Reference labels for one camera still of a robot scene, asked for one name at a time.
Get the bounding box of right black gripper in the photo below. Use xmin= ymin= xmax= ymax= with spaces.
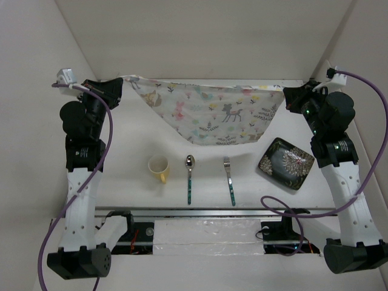
xmin=286 ymin=79 xmax=332 ymax=136

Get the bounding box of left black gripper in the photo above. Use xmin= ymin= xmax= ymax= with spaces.
xmin=76 ymin=77 xmax=122 ymax=139

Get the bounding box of floral animal print cloth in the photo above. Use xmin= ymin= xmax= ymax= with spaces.
xmin=124 ymin=75 xmax=284 ymax=146

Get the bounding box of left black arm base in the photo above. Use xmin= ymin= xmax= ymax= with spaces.
xmin=102 ymin=210 xmax=155 ymax=255

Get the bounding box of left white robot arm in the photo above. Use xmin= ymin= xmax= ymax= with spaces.
xmin=47 ymin=78 xmax=135 ymax=279

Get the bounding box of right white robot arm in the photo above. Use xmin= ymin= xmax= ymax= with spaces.
xmin=283 ymin=84 xmax=387 ymax=274

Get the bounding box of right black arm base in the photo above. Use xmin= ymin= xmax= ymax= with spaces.
xmin=255 ymin=214 xmax=321 ymax=256

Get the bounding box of black floral square plate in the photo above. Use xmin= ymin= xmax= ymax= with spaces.
xmin=258 ymin=138 xmax=315 ymax=190

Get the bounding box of yellow mug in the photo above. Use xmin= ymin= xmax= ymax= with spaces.
xmin=148 ymin=155 xmax=170 ymax=184

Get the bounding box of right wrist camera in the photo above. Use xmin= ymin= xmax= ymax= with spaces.
xmin=313 ymin=60 xmax=347 ymax=93

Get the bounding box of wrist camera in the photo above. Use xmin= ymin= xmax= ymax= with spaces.
xmin=313 ymin=60 xmax=347 ymax=93
xmin=54 ymin=68 xmax=77 ymax=94

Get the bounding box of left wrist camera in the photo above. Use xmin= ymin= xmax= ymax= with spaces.
xmin=54 ymin=68 xmax=77 ymax=94

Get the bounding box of fork with teal handle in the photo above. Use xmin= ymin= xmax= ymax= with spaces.
xmin=224 ymin=156 xmax=236 ymax=206

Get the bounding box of spoon with teal handle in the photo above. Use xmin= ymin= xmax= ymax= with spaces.
xmin=185 ymin=155 xmax=195 ymax=205

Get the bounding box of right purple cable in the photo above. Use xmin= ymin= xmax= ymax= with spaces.
xmin=260 ymin=70 xmax=388 ymax=256

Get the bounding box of purple cable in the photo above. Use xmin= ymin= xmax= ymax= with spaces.
xmin=38 ymin=83 xmax=116 ymax=291
xmin=260 ymin=70 xmax=388 ymax=256

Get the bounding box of aluminium front rail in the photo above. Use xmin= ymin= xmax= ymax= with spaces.
xmin=93 ymin=207 xmax=337 ymax=218

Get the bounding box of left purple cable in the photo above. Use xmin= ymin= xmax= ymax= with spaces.
xmin=38 ymin=83 xmax=116 ymax=291

